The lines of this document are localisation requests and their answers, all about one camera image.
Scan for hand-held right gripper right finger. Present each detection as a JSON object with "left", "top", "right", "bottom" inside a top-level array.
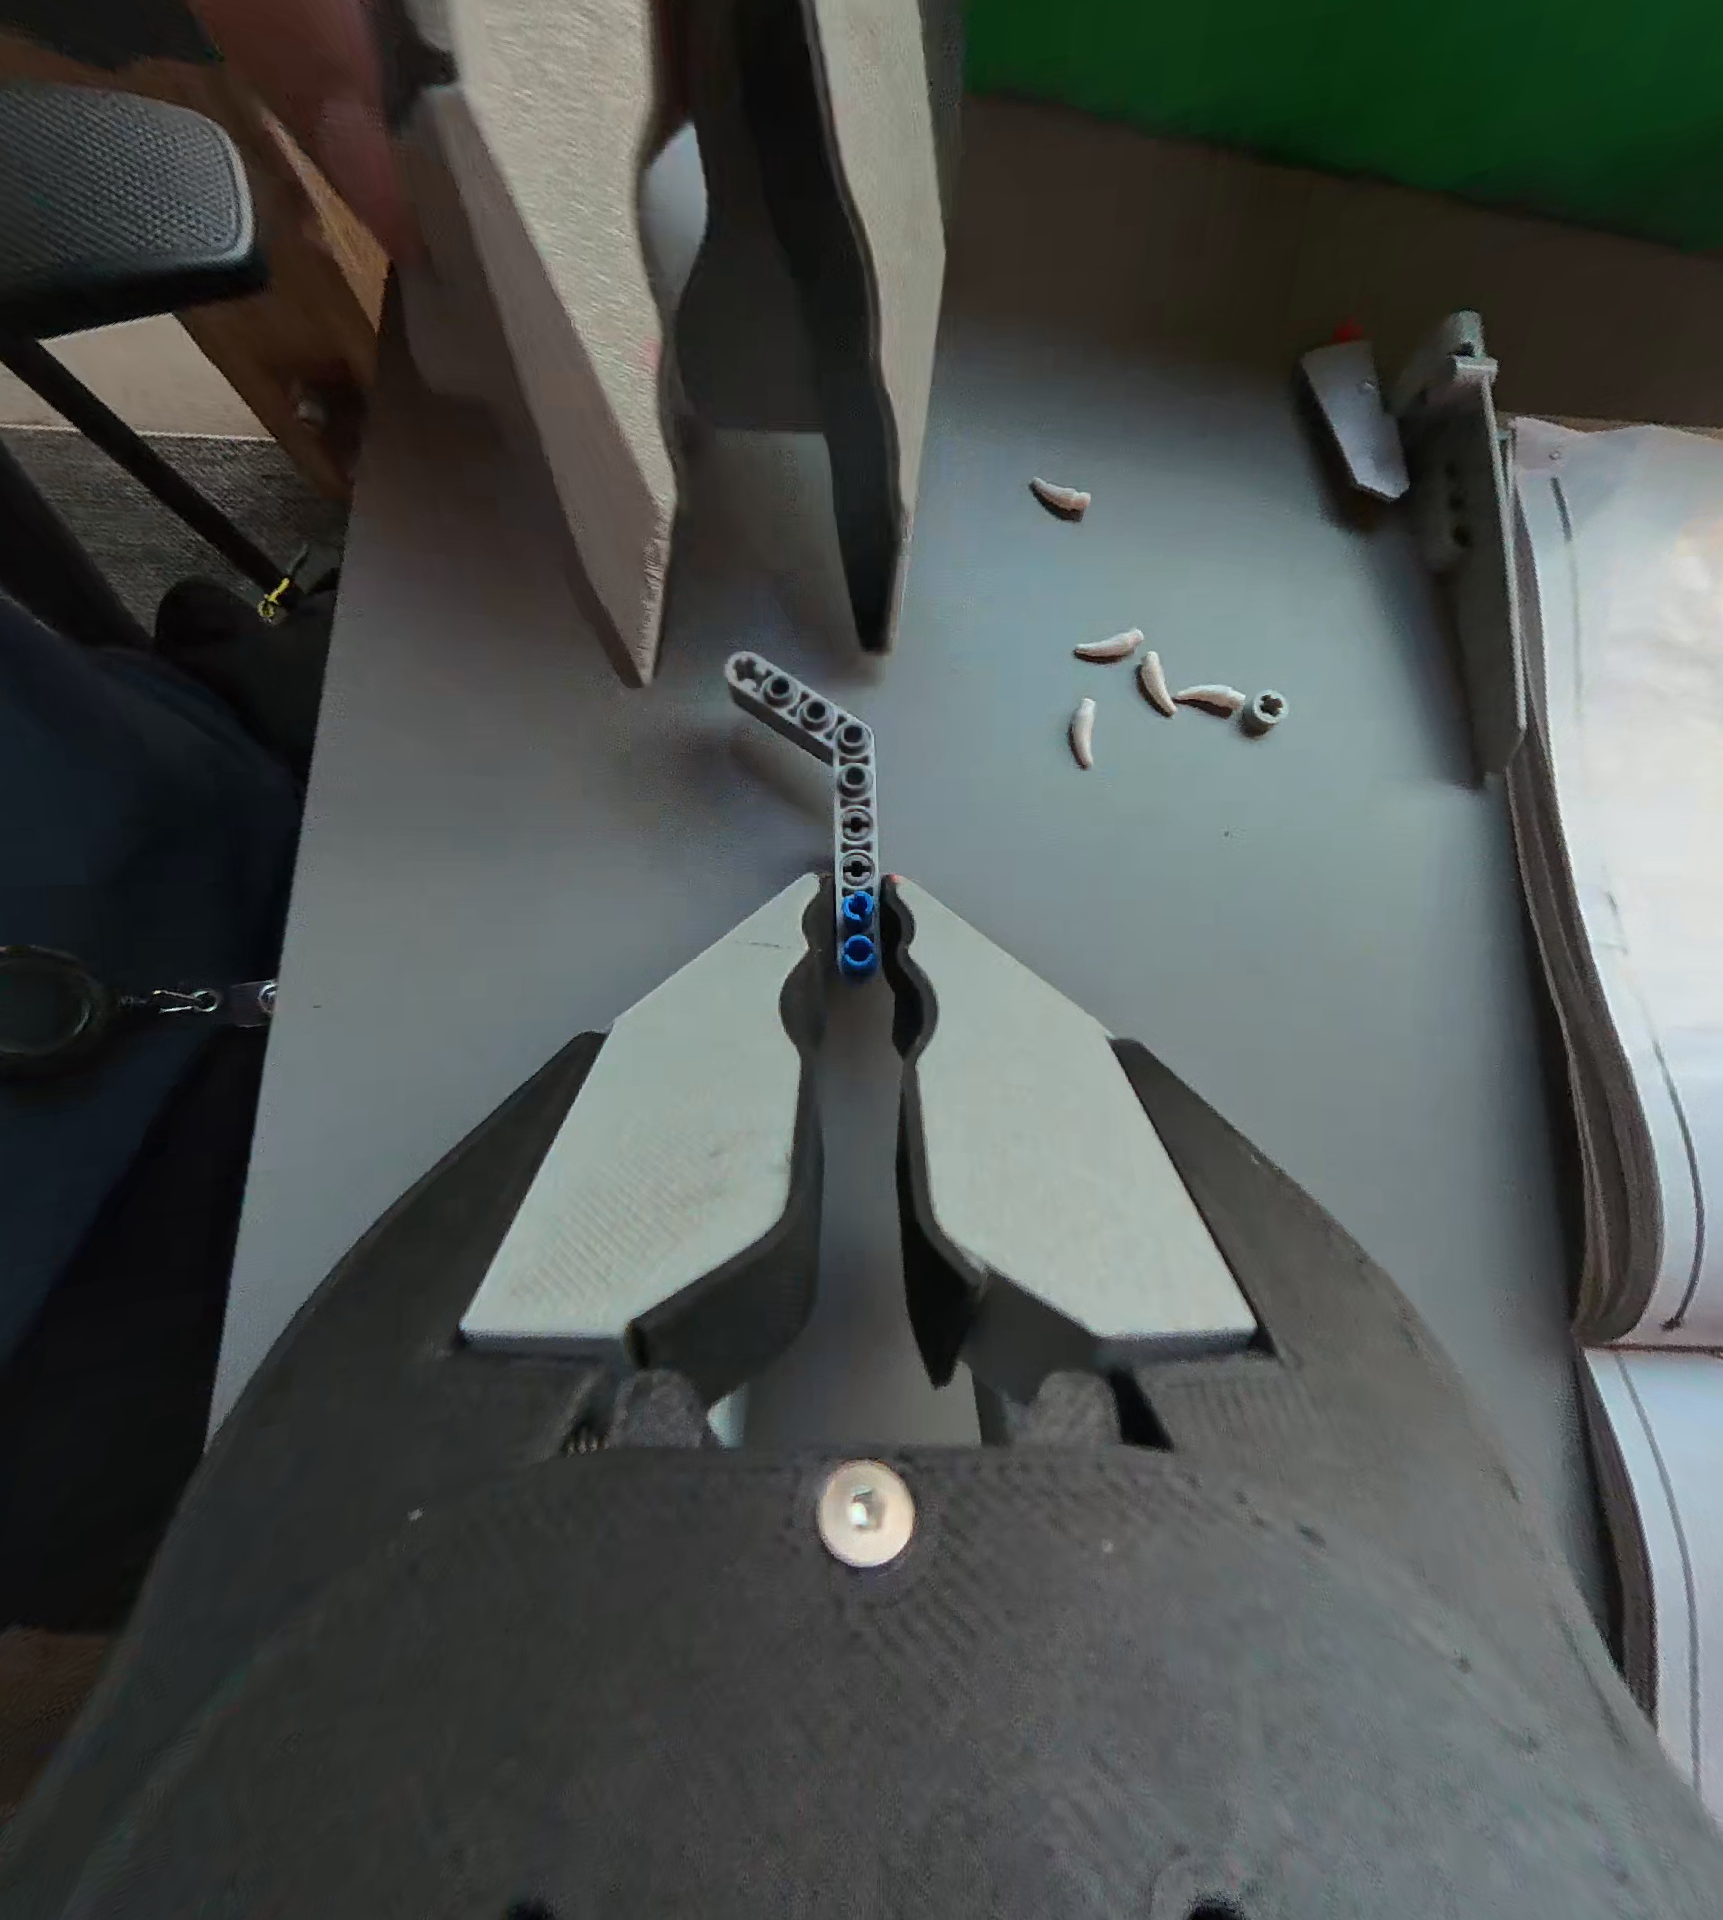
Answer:
[{"left": 880, "top": 873, "right": 1265, "bottom": 1446}]

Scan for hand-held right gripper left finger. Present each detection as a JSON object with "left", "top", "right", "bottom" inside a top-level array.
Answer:
[{"left": 460, "top": 871, "right": 830, "bottom": 1413}]

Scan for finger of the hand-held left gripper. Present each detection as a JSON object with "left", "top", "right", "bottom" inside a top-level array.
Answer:
[
  {"left": 396, "top": 0, "right": 706, "bottom": 691},
  {"left": 674, "top": 0, "right": 966, "bottom": 659}
]

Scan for grey angled lego beam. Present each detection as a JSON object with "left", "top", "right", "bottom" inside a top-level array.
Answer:
[{"left": 724, "top": 652, "right": 886, "bottom": 984}]

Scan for grey lego assembly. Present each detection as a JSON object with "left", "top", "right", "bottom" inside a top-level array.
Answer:
[{"left": 1299, "top": 310, "right": 1533, "bottom": 790}]

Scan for person's left hand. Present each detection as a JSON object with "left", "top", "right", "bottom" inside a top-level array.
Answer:
[{"left": 186, "top": 0, "right": 424, "bottom": 289}]

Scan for black shoe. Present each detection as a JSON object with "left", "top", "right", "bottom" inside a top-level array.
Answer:
[{"left": 156, "top": 541, "right": 346, "bottom": 769}]

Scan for black office chair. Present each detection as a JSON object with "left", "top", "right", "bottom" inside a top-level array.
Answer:
[{"left": 0, "top": 82, "right": 338, "bottom": 632}]

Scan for green cloth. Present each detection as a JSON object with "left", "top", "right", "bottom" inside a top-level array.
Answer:
[{"left": 964, "top": 0, "right": 1723, "bottom": 229}]

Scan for black badge reel lanyard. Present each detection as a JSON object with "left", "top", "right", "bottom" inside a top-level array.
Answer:
[{"left": 0, "top": 943, "right": 282, "bottom": 1087}]

